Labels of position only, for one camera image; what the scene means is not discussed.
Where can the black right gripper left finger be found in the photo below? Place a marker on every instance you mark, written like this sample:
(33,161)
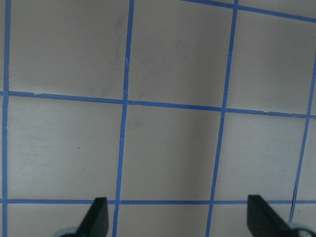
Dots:
(96,220)

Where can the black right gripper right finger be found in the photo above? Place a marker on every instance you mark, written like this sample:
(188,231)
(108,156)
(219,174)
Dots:
(263,221)

